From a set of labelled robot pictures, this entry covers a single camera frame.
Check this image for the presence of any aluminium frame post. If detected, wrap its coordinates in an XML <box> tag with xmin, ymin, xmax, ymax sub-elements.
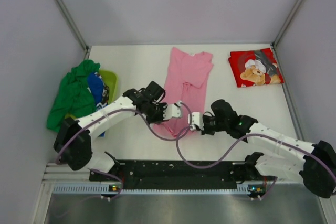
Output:
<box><xmin>271</xmin><ymin>0</ymin><xmax>321</xmax><ymax>49</ymax></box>
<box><xmin>54</xmin><ymin>0</ymin><xmax>90</xmax><ymax>53</ymax></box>

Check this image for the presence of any right aluminium frame post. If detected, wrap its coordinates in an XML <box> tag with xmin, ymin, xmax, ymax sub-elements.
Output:
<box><xmin>271</xmin><ymin>0</ymin><xmax>321</xmax><ymax>49</ymax></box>

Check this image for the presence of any red folded bear t shirt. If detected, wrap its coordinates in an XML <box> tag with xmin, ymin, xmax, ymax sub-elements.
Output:
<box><xmin>228</xmin><ymin>48</ymin><xmax>284</xmax><ymax>88</ymax></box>

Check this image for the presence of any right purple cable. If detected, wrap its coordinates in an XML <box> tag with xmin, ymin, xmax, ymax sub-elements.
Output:
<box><xmin>175</xmin><ymin>126</ymin><xmax>336</xmax><ymax>183</ymax></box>

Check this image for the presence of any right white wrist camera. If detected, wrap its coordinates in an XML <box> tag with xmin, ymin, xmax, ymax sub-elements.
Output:
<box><xmin>188</xmin><ymin>112</ymin><xmax>204</xmax><ymax>131</ymax></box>

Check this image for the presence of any blue t shirt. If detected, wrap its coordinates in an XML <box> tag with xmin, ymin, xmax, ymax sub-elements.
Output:
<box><xmin>86</xmin><ymin>72</ymin><xmax>110</xmax><ymax>137</ymax></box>

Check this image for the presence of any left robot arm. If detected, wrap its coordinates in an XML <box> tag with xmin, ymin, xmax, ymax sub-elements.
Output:
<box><xmin>54</xmin><ymin>81</ymin><xmax>167</xmax><ymax>180</ymax></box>

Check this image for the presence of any green t shirt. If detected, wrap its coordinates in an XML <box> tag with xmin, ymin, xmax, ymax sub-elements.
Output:
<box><xmin>46</xmin><ymin>60</ymin><xmax>100</xmax><ymax>132</ymax></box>

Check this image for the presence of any lime green plastic bin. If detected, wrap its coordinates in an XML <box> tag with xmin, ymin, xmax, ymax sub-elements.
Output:
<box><xmin>66</xmin><ymin>69</ymin><xmax>117</xmax><ymax>116</ymax></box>

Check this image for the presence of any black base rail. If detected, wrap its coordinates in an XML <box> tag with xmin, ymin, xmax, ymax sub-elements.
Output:
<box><xmin>89</xmin><ymin>159</ymin><xmax>266</xmax><ymax>190</ymax></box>

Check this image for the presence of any white slotted cable duct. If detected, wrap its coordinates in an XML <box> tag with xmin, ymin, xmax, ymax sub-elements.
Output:
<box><xmin>52</xmin><ymin>180</ymin><xmax>266</xmax><ymax>196</ymax></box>

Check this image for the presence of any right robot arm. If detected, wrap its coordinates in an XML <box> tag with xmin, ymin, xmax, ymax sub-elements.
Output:
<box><xmin>192</xmin><ymin>100</ymin><xmax>335</xmax><ymax>198</ymax></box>

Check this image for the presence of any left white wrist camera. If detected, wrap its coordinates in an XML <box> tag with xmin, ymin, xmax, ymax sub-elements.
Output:
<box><xmin>163</xmin><ymin>101</ymin><xmax>183</xmax><ymax>121</ymax></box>

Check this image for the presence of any left aluminium frame post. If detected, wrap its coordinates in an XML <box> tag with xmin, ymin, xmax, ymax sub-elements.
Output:
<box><xmin>54</xmin><ymin>0</ymin><xmax>90</xmax><ymax>53</ymax></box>

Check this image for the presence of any pink t shirt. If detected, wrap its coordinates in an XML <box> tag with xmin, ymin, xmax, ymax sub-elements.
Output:
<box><xmin>152</xmin><ymin>46</ymin><xmax>214</xmax><ymax>137</ymax></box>

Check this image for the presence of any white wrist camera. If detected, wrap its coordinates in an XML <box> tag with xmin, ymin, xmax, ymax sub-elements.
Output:
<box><xmin>163</xmin><ymin>101</ymin><xmax>183</xmax><ymax>121</ymax></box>
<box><xmin>188</xmin><ymin>112</ymin><xmax>204</xmax><ymax>131</ymax></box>

